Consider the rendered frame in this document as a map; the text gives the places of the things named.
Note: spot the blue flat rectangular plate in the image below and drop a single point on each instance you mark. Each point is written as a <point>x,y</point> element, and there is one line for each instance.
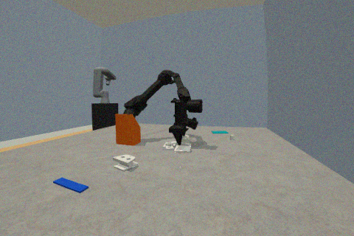
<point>71,185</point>

